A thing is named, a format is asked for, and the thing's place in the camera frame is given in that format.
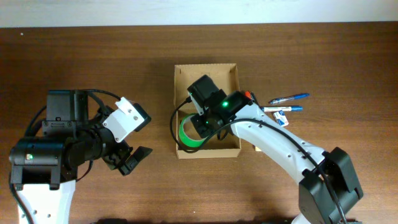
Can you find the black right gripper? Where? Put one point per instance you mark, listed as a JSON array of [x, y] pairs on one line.
[[201, 125]]

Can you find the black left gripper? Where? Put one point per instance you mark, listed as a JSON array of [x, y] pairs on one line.
[[115, 154]]

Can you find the green tape roll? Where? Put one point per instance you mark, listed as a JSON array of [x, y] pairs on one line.
[[184, 138]]

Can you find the brown cardboard box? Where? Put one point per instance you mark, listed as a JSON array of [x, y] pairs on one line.
[[225, 77]]

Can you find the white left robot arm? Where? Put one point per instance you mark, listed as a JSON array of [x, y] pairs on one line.
[[78, 128]]

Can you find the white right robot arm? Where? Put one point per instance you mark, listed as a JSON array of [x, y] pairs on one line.
[[328, 185]]

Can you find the white blue staples box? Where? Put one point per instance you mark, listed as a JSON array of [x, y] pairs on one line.
[[280, 118]]

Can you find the blue white whiteboard marker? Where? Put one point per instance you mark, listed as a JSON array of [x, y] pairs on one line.
[[281, 108]]

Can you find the blue ballpoint pen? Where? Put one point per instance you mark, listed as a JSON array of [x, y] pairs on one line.
[[288, 98]]

